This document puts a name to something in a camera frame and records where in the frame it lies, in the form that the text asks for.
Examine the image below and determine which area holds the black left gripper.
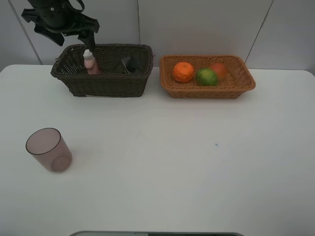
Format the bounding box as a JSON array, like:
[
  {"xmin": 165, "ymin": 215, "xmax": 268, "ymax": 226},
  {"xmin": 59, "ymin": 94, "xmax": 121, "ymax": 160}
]
[{"xmin": 22, "ymin": 0, "xmax": 99, "ymax": 51}]

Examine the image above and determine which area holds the pink bottle white cap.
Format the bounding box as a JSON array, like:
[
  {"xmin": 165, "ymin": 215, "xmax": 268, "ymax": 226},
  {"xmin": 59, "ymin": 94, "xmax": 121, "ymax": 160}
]
[{"xmin": 83, "ymin": 49, "xmax": 100, "ymax": 75}]

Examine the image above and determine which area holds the black square bottle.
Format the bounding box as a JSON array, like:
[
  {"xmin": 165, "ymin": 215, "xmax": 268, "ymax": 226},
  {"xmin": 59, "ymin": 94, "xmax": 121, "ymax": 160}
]
[{"xmin": 115, "ymin": 56, "xmax": 140, "ymax": 75}]

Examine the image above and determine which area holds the orange tangerine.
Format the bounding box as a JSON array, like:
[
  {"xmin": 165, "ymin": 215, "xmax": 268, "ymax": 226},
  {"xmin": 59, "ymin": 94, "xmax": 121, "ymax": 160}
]
[{"xmin": 172, "ymin": 62, "xmax": 194, "ymax": 83}]

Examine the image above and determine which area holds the green mango fruit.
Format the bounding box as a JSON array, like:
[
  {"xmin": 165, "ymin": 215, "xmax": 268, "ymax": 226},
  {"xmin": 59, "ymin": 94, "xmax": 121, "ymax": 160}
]
[{"xmin": 195, "ymin": 68, "xmax": 218, "ymax": 87}]

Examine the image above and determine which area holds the red yellow peach fruit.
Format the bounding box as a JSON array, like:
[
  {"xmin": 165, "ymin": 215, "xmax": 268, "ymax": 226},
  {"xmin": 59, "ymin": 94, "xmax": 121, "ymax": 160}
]
[{"xmin": 210, "ymin": 63, "xmax": 227, "ymax": 80}]

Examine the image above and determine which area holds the dark brown wicker basket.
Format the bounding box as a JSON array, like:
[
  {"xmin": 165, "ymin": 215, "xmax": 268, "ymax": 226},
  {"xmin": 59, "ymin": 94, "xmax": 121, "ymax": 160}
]
[{"xmin": 51, "ymin": 44, "xmax": 153, "ymax": 97}]

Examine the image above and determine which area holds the translucent purple plastic cup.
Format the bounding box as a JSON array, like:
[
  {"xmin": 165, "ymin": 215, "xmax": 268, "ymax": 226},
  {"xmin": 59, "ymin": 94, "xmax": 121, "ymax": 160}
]
[{"xmin": 26, "ymin": 128, "xmax": 72, "ymax": 173}]

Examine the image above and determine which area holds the orange wicker basket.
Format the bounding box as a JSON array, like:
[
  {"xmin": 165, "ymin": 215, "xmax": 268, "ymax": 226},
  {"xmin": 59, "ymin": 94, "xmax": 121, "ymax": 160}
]
[{"xmin": 159, "ymin": 55, "xmax": 255, "ymax": 99}]

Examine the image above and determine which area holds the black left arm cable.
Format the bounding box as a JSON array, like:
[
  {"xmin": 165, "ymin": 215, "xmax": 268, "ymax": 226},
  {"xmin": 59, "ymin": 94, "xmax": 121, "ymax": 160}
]
[{"xmin": 70, "ymin": 0, "xmax": 86, "ymax": 12}]

